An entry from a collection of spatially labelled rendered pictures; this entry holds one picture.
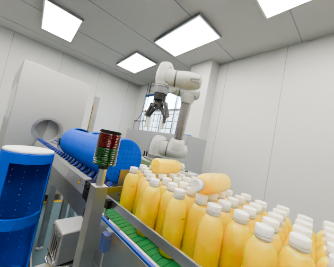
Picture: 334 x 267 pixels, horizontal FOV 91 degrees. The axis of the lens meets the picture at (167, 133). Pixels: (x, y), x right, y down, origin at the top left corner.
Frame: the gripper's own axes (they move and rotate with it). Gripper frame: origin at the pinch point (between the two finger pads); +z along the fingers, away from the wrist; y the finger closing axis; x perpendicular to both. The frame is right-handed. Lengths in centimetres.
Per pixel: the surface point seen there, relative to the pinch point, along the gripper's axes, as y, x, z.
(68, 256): -11, 40, 58
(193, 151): 73, -169, 14
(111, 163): -34, 45, 18
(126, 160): 11.9, 6.6, 24.8
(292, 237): -74, 21, 24
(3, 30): 549, 76, -198
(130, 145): 12.3, 5.6, 14.8
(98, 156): -32, 48, 16
